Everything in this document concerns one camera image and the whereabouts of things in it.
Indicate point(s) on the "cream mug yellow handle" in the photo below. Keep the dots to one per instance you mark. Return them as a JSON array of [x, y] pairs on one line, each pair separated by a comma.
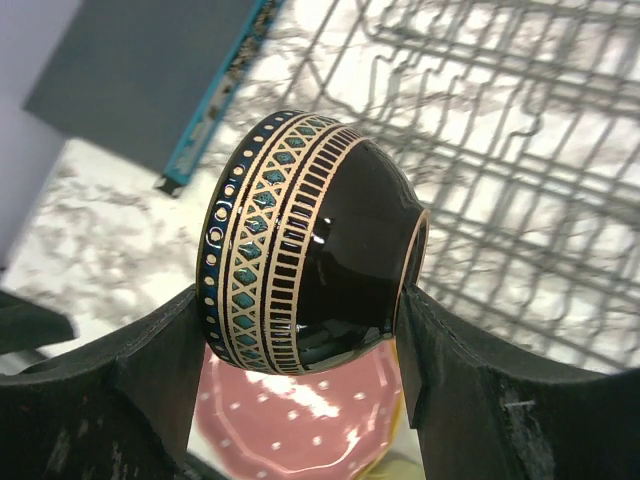
[[396, 469]]

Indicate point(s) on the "dark grey flat box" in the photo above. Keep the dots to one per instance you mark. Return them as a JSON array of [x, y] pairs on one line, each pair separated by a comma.
[[151, 80]]

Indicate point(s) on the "pink polka dot plate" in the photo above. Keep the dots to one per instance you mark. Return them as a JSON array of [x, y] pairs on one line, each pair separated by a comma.
[[330, 425]]

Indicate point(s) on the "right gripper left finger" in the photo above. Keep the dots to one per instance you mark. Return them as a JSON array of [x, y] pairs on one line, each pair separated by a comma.
[[119, 407]]

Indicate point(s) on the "grey wire dish rack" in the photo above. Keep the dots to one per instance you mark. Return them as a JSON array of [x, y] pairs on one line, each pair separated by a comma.
[[517, 122]]

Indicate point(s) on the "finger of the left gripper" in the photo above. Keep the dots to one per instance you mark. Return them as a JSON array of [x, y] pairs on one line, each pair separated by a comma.
[[26, 326]]

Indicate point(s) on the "dark patterned bowl cream inside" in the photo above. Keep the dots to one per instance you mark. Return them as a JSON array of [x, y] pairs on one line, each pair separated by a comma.
[[311, 235]]

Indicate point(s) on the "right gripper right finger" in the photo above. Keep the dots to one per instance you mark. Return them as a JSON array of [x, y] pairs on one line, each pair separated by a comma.
[[486, 409]]

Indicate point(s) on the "yellow plate under pink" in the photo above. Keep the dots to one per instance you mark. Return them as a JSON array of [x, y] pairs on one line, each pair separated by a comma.
[[394, 420]]

